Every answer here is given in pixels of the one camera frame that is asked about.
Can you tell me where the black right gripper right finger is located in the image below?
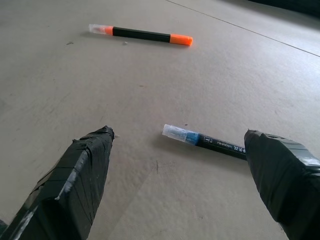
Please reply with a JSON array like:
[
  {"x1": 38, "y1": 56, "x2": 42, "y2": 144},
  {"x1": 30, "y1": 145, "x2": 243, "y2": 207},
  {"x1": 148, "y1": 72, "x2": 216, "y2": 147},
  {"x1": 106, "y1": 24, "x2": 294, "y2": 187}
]
[{"x1": 243, "y1": 128, "x2": 320, "y2": 240}]

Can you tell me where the orange and black marker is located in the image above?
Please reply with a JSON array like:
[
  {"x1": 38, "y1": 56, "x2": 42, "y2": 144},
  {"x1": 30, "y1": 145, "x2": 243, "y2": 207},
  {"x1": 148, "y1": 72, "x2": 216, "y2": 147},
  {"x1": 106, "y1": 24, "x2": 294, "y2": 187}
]
[{"x1": 88, "y1": 23, "x2": 194, "y2": 47}]

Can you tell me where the blue and black marker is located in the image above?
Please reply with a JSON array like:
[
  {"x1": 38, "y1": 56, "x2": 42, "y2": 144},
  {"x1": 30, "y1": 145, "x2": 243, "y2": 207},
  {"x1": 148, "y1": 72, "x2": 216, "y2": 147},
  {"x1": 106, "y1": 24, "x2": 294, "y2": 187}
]
[{"x1": 161, "y1": 123, "x2": 248, "y2": 161}]

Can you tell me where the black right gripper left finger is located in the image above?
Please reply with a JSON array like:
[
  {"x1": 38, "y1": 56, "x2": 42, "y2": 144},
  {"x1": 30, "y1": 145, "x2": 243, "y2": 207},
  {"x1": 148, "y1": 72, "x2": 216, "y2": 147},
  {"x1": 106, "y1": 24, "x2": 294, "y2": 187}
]
[{"x1": 0, "y1": 125, "x2": 116, "y2": 240}]

